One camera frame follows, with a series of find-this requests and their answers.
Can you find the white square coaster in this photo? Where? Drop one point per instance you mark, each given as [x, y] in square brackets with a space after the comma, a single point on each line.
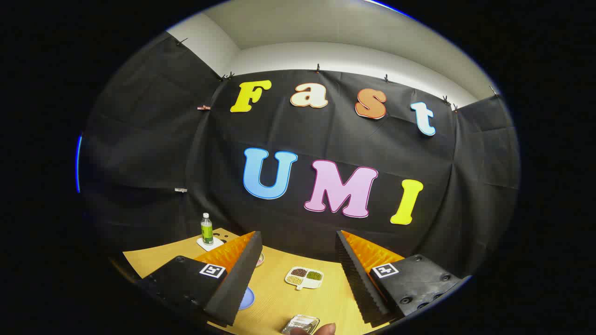
[216, 243]

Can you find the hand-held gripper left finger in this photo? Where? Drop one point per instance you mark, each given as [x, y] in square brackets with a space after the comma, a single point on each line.
[235, 284]

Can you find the clear cutlery holder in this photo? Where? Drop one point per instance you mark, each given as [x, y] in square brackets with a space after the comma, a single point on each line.
[301, 322]

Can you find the green label plastic bottle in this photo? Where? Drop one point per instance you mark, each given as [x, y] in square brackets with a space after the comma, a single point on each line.
[206, 231]

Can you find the white divided bean tray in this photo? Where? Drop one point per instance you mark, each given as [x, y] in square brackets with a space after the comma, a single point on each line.
[305, 277]

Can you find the white oval food plate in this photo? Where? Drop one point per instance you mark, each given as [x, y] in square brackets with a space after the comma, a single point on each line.
[260, 260]

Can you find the blue round plate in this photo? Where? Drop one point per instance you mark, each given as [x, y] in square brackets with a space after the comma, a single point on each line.
[247, 298]

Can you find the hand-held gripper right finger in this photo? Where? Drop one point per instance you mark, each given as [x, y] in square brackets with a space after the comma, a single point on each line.
[358, 279]

